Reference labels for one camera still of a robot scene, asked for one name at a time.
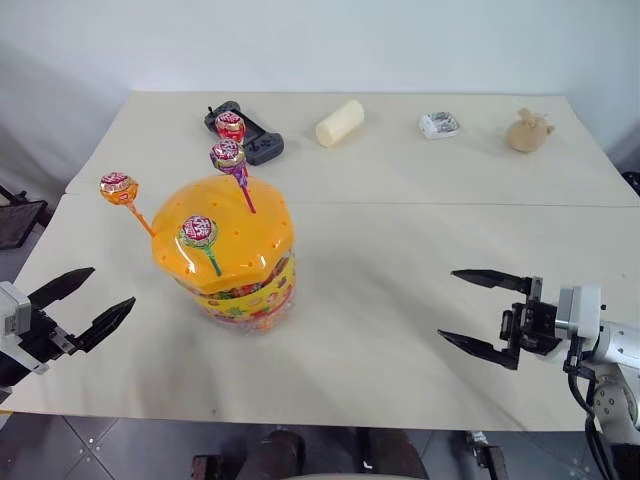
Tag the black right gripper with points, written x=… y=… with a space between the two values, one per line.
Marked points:
x=535 y=325

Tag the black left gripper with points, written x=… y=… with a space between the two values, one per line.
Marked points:
x=42 y=342

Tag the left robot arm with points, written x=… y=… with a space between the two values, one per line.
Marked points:
x=5 y=372

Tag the gold wrapped lollipop orange stick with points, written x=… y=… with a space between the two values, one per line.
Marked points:
x=118 y=187

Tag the green wrapped lollipop green stick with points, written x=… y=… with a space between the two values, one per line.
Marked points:
x=198 y=231

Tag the orange-lidded lollipop display jar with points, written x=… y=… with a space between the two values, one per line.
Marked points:
x=235 y=240

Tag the purple wrapped lollipop pink stick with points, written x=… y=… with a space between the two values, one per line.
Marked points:
x=226 y=156

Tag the red wrapped lollipop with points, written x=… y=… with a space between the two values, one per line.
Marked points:
x=231 y=127

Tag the small white box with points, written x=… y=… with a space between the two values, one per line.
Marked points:
x=437 y=125

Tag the small dark brown block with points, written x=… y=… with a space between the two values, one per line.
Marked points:
x=207 y=467

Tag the black game controller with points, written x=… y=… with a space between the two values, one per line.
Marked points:
x=260 y=147

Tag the cream cylinder block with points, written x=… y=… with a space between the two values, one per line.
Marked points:
x=340 y=124

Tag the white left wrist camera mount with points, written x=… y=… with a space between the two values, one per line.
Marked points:
x=14 y=312

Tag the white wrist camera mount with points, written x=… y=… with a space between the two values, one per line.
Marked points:
x=14 y=312
x=580 y=310

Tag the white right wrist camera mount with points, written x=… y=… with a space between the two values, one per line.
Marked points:
x=580 y=310

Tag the black metal frame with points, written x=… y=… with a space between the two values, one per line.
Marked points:
x=15 y=225

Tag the black metal bracket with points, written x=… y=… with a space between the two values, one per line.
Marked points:
x=487 y=457

